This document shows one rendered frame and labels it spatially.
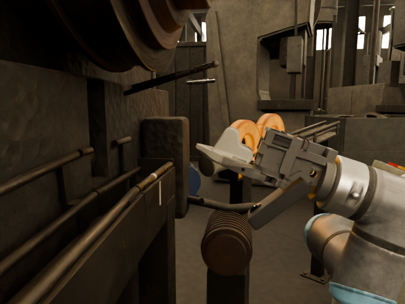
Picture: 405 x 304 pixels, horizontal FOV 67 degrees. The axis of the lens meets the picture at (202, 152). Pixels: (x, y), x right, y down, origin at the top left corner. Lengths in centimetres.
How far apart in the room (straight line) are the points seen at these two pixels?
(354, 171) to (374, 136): 216
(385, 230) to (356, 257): 6
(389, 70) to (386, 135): 176
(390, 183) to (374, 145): 215
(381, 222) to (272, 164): 18
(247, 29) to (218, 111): 85
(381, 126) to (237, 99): 133
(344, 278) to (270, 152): 23
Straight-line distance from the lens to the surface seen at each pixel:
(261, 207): 52
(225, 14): 335
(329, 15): 941
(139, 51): 45
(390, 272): 55
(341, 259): 57
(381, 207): 51
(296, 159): 50
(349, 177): 50
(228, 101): 321
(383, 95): 431
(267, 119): 103
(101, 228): 34
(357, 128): 257
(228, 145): 48
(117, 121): 61
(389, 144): 274
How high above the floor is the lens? 83
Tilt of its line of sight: 8 degrees down
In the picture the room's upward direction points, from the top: straight up
